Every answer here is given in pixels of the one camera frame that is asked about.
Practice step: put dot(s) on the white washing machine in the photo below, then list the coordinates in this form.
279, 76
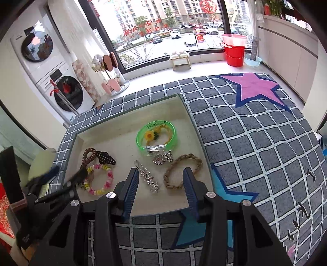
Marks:
81, 104

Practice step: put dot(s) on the wooden stool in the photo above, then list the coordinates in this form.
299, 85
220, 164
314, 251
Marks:
181, 62

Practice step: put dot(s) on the red pot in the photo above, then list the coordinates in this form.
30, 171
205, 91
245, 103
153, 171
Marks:
267, 9

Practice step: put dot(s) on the green translucent bangle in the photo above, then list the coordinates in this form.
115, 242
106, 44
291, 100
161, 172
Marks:
173, 138

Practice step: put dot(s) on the red mop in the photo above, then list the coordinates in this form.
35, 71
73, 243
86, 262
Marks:
52, 88

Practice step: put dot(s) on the pink slippers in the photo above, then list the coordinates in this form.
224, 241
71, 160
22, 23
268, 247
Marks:
112, 85

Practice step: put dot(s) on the black hair clip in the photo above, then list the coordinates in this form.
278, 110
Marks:
104, 157

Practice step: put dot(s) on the green jewelry tray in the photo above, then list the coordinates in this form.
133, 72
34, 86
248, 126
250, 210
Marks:
122, 143

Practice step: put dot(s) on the pink basin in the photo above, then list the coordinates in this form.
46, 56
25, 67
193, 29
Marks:
233, 39

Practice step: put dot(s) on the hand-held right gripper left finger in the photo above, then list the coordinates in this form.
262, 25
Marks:
130, 186

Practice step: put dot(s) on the white stacked dryer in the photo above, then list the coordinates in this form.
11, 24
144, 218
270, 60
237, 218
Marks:
25, 66

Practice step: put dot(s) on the silver rhinestone brooch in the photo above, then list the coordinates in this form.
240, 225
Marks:
167, 154

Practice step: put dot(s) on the white parked car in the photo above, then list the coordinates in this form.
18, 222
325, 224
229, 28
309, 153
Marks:
175, 34

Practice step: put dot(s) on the silver rhinestone hair clip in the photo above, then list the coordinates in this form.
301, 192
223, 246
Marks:
149, 180

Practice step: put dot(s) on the red bucket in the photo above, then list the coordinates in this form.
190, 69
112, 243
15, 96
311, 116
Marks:
233, 56

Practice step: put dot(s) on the dark parked car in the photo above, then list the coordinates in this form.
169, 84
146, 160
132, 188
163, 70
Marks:
157, 39

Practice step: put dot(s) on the green potted plant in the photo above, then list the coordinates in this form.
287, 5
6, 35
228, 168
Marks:
275, 5

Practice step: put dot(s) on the light blue basin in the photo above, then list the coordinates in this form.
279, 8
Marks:
253, 61

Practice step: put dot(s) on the black window frame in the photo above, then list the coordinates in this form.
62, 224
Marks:
104, 32

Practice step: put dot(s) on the checkered folded board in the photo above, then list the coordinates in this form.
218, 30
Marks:
85, 79

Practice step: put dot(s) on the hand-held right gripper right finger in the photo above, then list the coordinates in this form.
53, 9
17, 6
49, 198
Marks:
190, 189

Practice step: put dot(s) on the brown slippers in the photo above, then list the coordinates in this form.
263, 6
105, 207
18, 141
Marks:
109, 61

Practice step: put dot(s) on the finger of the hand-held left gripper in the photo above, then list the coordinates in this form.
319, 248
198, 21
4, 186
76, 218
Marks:
71, 183
48, 175

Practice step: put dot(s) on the red window paper decoration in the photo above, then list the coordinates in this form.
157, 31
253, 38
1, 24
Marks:
208, 5

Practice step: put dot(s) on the grey checked blanket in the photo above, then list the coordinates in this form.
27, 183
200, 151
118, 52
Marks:
242, 143

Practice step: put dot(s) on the white cabinet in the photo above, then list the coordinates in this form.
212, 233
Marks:
286, 51

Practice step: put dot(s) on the white slippers pair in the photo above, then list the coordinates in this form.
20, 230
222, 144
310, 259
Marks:
178, 53

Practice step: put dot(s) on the white plush slipper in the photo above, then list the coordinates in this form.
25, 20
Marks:
97, 60

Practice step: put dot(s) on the red patterned cloth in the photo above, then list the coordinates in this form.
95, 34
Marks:
6, 217

